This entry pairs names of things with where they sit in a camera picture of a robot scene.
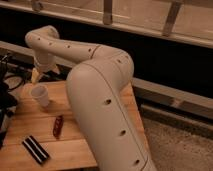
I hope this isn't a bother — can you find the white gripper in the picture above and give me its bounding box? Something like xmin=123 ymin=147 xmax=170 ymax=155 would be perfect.
xmin=31 ymin=55 xmax=60 ymax=84

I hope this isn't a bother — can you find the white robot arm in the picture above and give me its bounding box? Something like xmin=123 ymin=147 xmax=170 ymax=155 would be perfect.
xmin=25 ymin=26 xmax=157 ymax=171

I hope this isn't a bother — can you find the black equipment at left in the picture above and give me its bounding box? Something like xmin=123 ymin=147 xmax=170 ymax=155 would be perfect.
xmin=0 ymin=57 xmax=17 ymax=149

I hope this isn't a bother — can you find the red pocket knife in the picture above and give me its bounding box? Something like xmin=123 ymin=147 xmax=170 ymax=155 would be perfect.
xmin=53 ymin=115 xmax=63 ymax=138

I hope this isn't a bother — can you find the wooden table board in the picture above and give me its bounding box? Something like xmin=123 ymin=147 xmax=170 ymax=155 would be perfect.
xmin=0 ymin=79 xmax=151 ymax=171

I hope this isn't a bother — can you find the black white striped block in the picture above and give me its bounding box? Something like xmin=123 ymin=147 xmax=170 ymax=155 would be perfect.
xmin=22 ymin=135 xmax=50 ymax=165

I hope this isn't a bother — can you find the black cable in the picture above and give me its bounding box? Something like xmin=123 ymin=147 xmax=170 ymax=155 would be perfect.
xmin=3 ymin=73 xmax=26 ymax=93

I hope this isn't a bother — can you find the metal rail frame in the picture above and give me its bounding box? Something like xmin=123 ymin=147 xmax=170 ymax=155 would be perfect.
xmin=0 ymin=0 xmax=213 ymax=49

